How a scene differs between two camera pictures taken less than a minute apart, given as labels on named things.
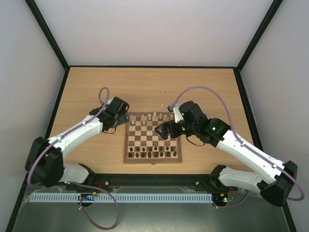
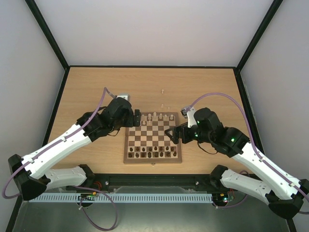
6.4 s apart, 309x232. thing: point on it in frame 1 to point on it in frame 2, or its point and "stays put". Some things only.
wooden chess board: x=144 y=145 stays put
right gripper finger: x=164 y=129 to x=176 y=133
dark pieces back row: x=150 y=149 stays put
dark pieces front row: x=143 y=154 stays put
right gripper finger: x=164 y=135 to x=175 y=138
